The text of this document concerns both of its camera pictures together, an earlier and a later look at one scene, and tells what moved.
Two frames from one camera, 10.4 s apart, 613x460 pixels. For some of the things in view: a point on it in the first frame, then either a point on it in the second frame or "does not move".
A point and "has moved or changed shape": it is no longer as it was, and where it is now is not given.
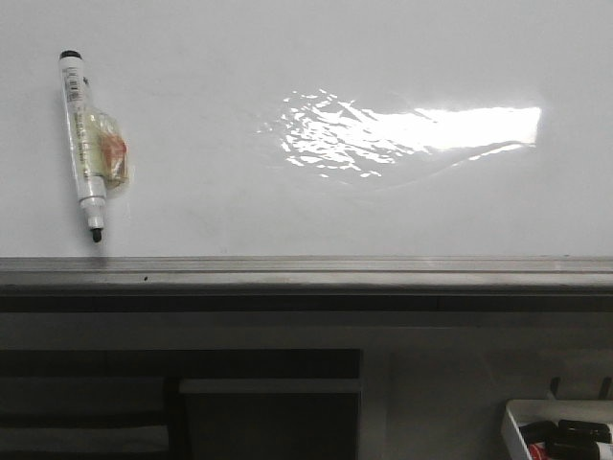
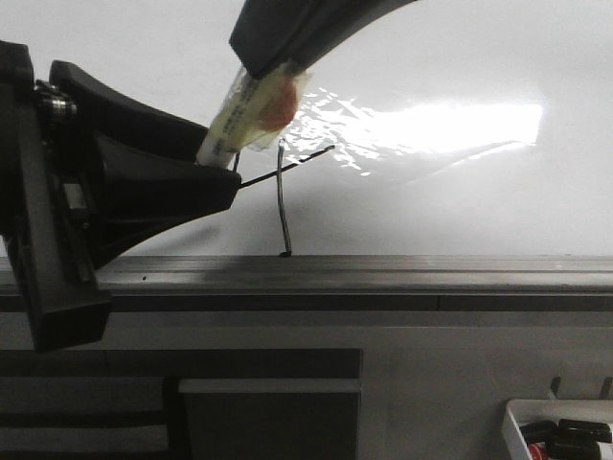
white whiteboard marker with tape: [100, 157] has moved or changed shape
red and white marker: [537, 451] does not move
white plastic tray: [519, 411] does not move
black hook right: [605, 384] does not move
